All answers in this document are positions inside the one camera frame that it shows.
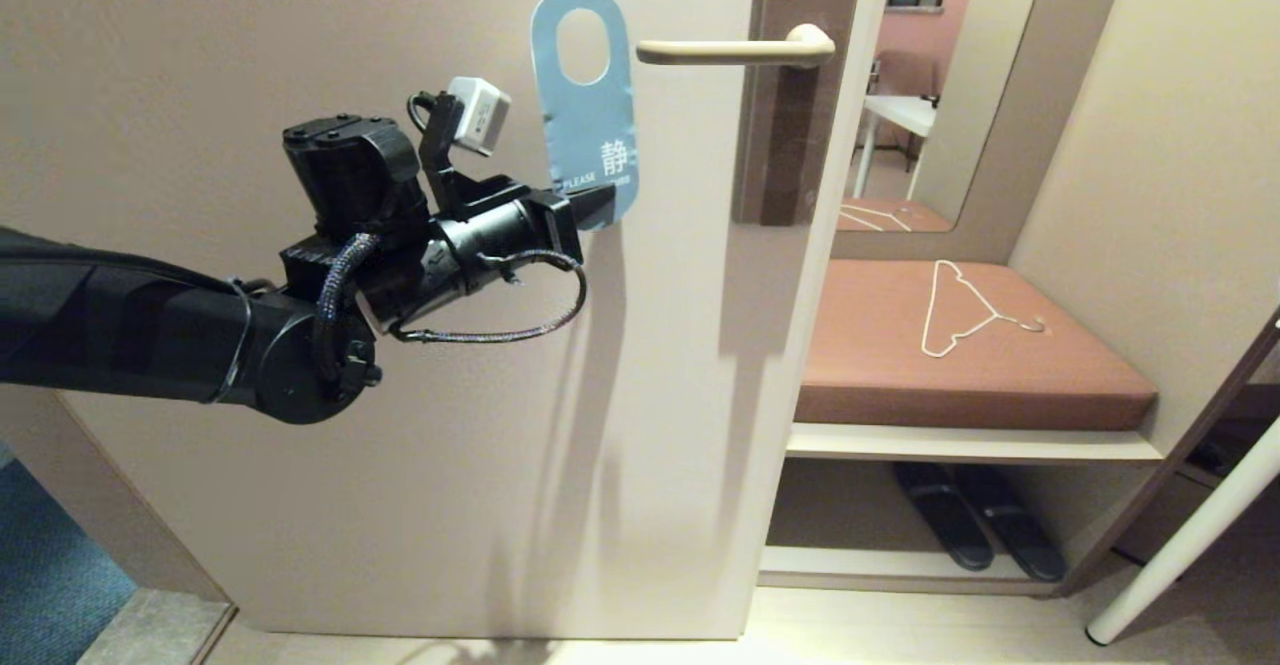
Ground blue do-not-disturb door hanger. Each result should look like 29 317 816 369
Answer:
530 0 640 234

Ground beige room door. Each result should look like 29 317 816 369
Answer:
0 0 898 641

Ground brown bench cushion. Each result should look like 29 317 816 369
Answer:
795 260 1158 434

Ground beige bench shelf unit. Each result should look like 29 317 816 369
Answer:
757 423 1166 598

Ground dark slipper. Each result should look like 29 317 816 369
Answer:
893 463 996 574
955 465 1066 585

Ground white round table leg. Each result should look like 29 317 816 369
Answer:
1085 415 1280 648

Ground thin braided cable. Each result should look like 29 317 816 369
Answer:
388 249 590 345

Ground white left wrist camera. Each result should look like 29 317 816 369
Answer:
446 76 512 158

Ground purple braided cable sleeve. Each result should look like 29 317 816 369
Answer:
313 232 383 386

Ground beige door handle lever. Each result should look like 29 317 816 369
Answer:
636 23 837 69

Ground wall mirror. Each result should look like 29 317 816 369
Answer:
843 0 1053 236

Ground white wire clothes hanger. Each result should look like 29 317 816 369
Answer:
920 260 1047 360

